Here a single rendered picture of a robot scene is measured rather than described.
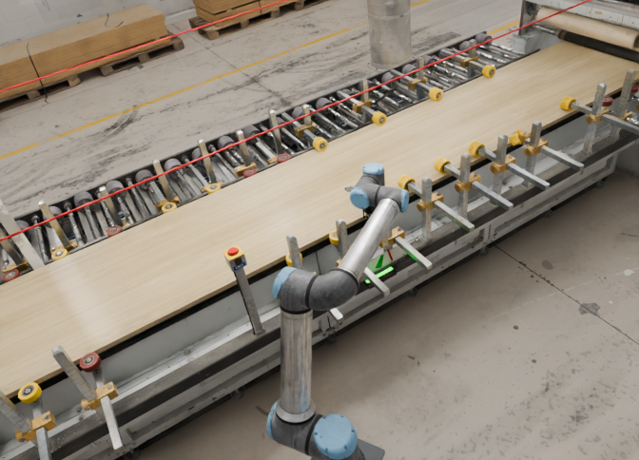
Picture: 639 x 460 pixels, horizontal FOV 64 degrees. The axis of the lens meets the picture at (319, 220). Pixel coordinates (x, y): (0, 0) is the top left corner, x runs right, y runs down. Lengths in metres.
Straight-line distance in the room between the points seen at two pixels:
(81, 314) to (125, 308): 0.21
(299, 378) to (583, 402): 1.74
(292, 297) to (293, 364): 0.27
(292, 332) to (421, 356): 1.53
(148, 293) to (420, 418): 1.55
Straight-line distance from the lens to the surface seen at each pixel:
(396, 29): 6.16
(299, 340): 1.79
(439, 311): 3.40
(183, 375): 2.48
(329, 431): 1.98
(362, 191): 2.06
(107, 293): 2.71
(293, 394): 1.94
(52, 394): 2.66
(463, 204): 2.85
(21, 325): 2.81
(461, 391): 3.08
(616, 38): 4.25
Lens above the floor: 2.62
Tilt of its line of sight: 40 degrees down
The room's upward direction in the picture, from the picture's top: 10 degrees counter-clockwise
